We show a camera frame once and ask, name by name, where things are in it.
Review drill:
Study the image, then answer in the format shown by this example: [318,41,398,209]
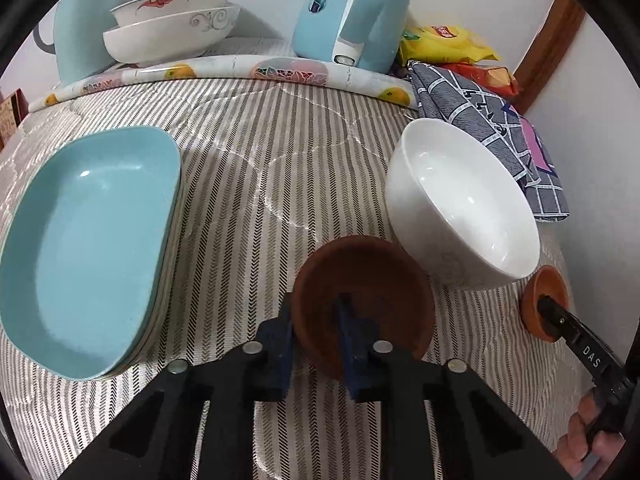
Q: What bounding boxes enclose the striped tablecloth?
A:
[0,37,601,480]

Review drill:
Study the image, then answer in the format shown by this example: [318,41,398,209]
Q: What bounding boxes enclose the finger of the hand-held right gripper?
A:
[537,296,620,377]

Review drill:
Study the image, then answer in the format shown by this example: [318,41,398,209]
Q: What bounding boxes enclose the green plate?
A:
[90,180,184,384]

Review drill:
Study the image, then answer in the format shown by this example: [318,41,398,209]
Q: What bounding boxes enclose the light blue thermos jug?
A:
[34,0,121,87]

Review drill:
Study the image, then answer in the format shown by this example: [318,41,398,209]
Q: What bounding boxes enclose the person's right hand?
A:
[556,394,628,480]

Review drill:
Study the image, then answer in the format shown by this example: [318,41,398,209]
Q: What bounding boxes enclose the grey checkered cloth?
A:
[406,60,571,222]

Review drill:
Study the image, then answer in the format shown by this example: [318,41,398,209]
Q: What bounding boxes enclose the small brown bowl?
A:
[519,265,571,343]
[291,235,435,378]

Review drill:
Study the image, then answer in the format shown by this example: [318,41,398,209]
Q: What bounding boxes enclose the brown wooden door frame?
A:
[512,0,587,116]

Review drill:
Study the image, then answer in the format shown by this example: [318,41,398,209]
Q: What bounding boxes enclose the red chip bag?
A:
[440,62,521,100]

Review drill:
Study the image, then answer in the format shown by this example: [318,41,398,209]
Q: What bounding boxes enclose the white bowl with red print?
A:
[110,0,239,28]

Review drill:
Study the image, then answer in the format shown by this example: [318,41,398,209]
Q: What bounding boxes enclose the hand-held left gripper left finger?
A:
[60,292,296,480]

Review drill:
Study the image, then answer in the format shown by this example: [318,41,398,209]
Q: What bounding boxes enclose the brown framed picture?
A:
[0,89,27,151]

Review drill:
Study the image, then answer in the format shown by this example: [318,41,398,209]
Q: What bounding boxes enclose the white bowl with swirl print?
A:
[103,4,242,65]

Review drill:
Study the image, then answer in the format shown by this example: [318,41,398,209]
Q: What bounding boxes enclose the rolled fruit print mat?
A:
[27,55,415,113]

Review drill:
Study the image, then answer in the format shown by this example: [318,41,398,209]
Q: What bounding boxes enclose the plain white bowl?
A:
[384,118,542,291]

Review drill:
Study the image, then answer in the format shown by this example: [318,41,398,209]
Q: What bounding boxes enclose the yellow chip bag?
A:
[398,25,501,67]

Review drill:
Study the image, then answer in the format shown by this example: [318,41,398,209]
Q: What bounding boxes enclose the blue plate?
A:
[0,127,182,380]

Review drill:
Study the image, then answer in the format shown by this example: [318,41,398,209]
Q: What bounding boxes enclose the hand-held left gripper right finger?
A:
[336,294,571,480]

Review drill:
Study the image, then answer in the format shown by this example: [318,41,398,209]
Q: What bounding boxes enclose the light blue electric kettle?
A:
[292,0,417,75]

